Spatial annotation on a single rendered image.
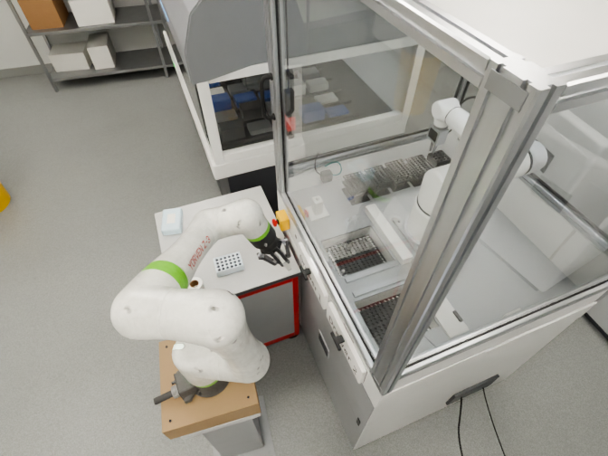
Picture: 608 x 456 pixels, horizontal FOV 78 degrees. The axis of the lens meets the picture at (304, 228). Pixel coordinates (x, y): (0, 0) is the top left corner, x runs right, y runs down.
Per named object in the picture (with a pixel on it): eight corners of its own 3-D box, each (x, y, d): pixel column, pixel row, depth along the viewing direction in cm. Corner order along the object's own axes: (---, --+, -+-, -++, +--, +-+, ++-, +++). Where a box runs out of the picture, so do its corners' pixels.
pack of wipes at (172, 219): (182, 233, 186) (180, 228, 182) (162, 236, 185) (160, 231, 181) (184, 212, 196) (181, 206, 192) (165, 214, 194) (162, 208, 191)
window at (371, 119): (375, 365, 121) (487, 87, 48) (285, 192, 172) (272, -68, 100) (377, 364, 121) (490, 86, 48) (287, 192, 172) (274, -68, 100)
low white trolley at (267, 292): (207, 376, 215) (172, 314, 158) (187, 289, 253) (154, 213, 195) (301, 341, 229) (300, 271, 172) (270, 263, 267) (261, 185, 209)
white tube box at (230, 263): (217, 277, 169) (216, 272, 167) (213, 262, 175) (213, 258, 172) (244, 270, 172) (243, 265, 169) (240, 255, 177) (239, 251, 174)
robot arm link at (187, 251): (196, 292, 93) (176, 255, 89) (157, 301, 96) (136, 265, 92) (236, 229, 126) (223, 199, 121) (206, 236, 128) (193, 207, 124)
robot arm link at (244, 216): (253, 216, 108) (254, 186, 114) (215, 226, 111) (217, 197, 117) (272, 240, 119) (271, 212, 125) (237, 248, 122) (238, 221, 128)
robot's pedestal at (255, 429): (215, 474, 185) (176, 441, 127) (209, 412, 203) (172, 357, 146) (275, 455, 190) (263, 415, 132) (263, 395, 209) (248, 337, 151)
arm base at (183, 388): (161, 422, 122) (155, 417, 117) (152, 380, 130) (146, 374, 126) (237, 384, 128) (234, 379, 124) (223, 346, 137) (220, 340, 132)
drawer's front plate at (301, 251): (323, 310, 152) (324, 296, 144) (298, 256, 170) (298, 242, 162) (327, 308, 153) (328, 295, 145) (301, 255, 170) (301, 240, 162)
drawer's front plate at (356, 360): (358, 384, 133) (362, 374, 125) (326, 315, 151) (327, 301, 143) (363, 383, 134) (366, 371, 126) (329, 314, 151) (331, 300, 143)
